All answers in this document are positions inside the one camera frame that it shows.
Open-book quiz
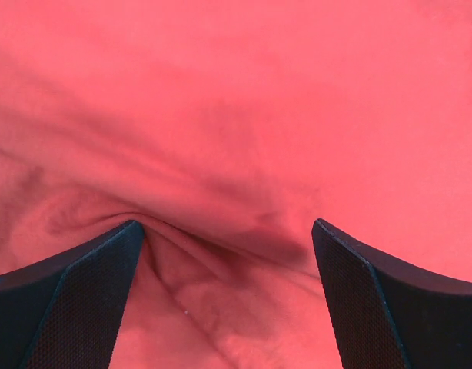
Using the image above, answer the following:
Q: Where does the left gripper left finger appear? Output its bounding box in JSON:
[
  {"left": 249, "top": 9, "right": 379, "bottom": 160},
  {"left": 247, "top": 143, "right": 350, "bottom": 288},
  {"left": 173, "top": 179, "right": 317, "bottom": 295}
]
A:
[{"left": 0, "top": 221, "right": 145, "bottom": 369}]

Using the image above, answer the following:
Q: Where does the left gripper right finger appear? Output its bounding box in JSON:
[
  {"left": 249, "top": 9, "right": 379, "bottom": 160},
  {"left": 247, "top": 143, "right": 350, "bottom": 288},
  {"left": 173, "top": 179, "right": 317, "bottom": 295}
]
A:
[{"left": 312, "top": 219, "right": 472, "bottom": 369}]

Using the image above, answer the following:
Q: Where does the red t-shirt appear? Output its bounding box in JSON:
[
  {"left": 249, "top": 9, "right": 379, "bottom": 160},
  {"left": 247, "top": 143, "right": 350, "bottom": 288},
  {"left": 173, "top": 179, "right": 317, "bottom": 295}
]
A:
[{"left": 0, "top": 1, "right": 472, "bottom": 368}]

